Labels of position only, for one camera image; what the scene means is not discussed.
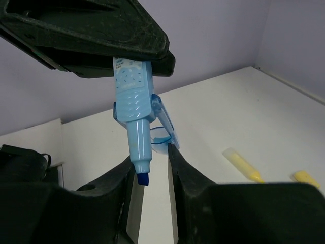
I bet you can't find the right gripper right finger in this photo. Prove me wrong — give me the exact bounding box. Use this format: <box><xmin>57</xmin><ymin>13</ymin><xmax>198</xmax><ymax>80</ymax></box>
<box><xmin>168</xmin><ymin>144</ymin><xmax>324</xmax><ymax>243</ymax></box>

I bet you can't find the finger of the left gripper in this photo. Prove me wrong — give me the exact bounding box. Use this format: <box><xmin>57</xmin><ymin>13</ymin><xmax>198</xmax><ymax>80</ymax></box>
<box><xmin>0</xmin><ymin>27</ymin><xmax>176</xmax><ymax>79</ymax></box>
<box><xmin>1</xmin><ymin>1</ymin><xmax>169</xmax><ymax>61</ymax></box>

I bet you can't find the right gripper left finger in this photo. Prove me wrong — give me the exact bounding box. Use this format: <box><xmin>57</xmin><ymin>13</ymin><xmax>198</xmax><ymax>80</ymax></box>
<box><xmin>1</xmin><ymin>159</ymin><xmax>144</xmax><ymax>243</ymax></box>

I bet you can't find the yellow highlighter body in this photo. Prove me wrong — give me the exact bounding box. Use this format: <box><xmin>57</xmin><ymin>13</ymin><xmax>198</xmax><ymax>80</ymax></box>
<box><xmin>222</xmin><ymin>148</ymin><xmax>265</xmax><ymax>183</ymax></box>

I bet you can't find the blue highlighter pen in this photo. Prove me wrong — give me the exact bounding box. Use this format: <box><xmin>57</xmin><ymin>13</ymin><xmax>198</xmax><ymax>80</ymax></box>
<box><xmin>113</xmin><ymin>57</ymin><xmax>180</xmax><ymax>186</ymax></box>

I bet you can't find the yellow marker cap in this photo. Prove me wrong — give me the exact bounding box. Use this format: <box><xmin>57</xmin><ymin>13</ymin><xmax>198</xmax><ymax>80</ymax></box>
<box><xmin>292</xmin><ymin>170</ymin><xmax>320</xmax><ymax>188</ymax></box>

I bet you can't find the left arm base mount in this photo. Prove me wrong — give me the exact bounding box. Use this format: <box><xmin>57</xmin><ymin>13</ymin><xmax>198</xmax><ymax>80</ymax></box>
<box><xmin>1</xmin><ymin>144</ymin><xmax>63</xmax><ymax>187</ymax></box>

